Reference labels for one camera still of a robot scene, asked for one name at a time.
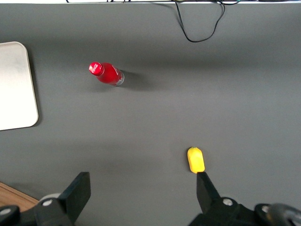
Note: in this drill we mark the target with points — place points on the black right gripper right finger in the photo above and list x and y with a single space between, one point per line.
205 193

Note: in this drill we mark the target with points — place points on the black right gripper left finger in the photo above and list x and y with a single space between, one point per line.
77 193

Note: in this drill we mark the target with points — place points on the yellow lemon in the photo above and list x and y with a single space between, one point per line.
195 160

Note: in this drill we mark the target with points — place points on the white rectangular tray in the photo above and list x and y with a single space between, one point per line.
14 87

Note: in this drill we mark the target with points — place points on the red cola bottle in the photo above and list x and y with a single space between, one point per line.
107 75

